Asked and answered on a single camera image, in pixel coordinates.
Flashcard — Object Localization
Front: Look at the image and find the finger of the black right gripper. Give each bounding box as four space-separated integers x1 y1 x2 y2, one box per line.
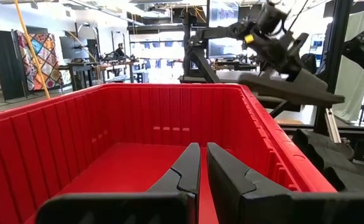
286 32 310 83
258 63 275 78

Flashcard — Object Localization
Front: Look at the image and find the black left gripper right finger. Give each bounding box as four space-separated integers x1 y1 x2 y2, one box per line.
206 142 364 224

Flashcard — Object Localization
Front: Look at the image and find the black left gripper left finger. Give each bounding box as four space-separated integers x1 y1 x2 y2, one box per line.
34 142 201 224

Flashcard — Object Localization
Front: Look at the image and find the black foam slide sandal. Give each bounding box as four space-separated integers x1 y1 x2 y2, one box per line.
312 149 364 193
239 68 346 108
292 128 355 175

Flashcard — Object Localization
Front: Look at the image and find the red plastic bin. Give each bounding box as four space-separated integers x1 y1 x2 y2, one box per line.
0 83 338 224

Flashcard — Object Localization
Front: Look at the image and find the grey curtain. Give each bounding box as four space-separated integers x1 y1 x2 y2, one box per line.
332 6 364 122

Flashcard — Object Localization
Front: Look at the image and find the silver aluminium bar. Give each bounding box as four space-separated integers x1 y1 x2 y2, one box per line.
324 108 343 144

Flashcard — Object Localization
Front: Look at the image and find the person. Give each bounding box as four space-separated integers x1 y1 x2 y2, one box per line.
113 42 127 60

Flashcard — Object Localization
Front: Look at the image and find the dark work table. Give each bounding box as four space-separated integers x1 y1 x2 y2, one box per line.
58 60 136 91

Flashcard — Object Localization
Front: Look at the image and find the colourful patterned quilt panel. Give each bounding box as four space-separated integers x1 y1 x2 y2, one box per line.
15 30 65 91

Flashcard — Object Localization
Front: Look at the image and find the dark partition panel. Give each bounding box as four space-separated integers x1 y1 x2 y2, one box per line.
0 28 27 102

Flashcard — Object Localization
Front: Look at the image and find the black aluminium frame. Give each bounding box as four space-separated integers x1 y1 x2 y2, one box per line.
181 0 364 136

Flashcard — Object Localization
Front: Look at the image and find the large wall monitor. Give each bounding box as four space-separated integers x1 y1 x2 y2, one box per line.
207 0 241 57

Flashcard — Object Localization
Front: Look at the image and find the yellow cable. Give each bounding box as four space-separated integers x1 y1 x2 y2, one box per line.
12 0 51 100

